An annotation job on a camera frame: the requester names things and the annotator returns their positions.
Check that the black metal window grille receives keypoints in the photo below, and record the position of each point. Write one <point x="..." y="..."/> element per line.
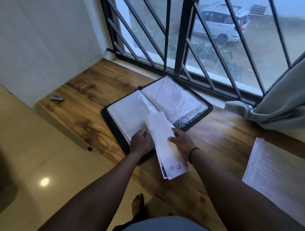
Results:
<point x="181" y="35"/>

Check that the person's left hand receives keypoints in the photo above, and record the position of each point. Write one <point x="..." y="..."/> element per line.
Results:
<point x="142" y="144"/>

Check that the small grey metal stapler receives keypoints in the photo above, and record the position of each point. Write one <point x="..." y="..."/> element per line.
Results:
<point x="56" y="98"/>

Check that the person's right hand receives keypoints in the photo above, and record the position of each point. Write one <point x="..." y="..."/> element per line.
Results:
<point x="184" y="145"/>

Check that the grey slatted board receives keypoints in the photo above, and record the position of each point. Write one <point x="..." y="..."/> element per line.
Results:
<point x="258" y="10"/>

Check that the grey-green curtain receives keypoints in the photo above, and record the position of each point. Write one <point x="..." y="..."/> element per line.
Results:
<point x="286" y="100"/>

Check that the black wristband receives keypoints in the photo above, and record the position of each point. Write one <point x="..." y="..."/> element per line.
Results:
<point x="193" y="152"/>

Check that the person's left forearm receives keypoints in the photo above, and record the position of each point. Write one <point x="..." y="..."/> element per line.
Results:
<point x="102" y="190"/>

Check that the person's blue shorts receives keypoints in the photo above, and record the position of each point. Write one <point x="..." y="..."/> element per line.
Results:
<point x="164" y="225"/>

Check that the stack of printed paper sheets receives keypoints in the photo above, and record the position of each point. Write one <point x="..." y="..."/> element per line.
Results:
<point x="274" y="171"/>

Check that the person's right forearm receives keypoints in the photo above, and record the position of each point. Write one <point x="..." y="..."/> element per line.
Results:
<point x="236" y="190"/>

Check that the black folder with clear sleeves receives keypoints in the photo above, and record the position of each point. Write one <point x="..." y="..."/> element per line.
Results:
<point x="124" y="114"/>

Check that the white paper bundle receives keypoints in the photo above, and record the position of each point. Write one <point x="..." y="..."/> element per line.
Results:
<point x="164" y="148"/>

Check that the person's right thumb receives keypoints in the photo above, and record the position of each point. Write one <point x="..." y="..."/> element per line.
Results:
<point x="172" y="139"/>

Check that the white car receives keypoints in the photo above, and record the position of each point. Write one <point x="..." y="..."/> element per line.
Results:
<point x="219" y="26"/>

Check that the person's bare foot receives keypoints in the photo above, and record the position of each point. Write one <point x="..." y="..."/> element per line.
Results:
<point x="138" y="204"/>

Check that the person's left fingers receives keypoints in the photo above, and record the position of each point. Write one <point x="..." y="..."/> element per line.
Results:
<point x="145" y="133"/>

